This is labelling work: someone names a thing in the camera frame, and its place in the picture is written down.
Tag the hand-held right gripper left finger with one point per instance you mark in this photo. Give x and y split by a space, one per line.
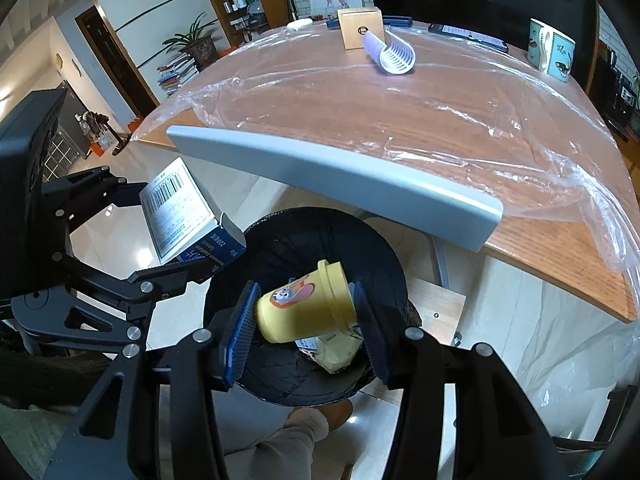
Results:
240 340

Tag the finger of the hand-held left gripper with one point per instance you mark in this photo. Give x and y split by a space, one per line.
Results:
95 190
110 310

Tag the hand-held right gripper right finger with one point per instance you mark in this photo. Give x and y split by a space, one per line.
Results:
375 340

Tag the cream round packet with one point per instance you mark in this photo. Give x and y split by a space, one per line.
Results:
340 352

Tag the small white blue box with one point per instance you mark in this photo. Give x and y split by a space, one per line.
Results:
306 345

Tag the yellow cup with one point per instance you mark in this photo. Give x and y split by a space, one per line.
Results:
305 315

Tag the large white blue box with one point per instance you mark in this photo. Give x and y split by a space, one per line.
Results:
175 210

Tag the black trash bin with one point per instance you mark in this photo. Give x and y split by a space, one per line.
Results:
300 245

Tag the light wooden board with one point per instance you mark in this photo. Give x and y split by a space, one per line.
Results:
440 305

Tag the brown slipper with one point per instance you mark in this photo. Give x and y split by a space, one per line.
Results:
335 412

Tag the grey table leg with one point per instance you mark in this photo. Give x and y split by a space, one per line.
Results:
441 260

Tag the person's grey trouser leg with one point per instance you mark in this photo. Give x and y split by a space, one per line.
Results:
280 450

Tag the dark wooden door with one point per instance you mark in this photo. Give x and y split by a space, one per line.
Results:
120 60

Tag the stack of books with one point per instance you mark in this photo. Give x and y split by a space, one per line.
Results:
177 75

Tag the grey table edge strip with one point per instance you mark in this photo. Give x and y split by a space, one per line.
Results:
350 180

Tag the potted plant patterned pot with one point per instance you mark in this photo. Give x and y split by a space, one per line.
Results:
202 50

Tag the wooden display shelf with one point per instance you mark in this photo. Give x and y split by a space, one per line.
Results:
240 0

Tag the clear plastic sheet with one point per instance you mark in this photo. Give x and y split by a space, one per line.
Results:
450 110

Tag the white soap bar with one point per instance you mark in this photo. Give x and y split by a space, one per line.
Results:
300 24

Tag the brown cardboard box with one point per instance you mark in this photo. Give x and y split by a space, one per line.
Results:
357 27

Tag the dark flat device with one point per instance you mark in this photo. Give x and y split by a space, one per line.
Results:
465 36

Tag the dark blue flat case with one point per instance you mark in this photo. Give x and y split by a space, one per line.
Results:
400 21

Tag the teal printed mug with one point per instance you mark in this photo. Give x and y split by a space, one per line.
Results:
550 50

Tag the black appliance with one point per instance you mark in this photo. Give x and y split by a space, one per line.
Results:
617 90

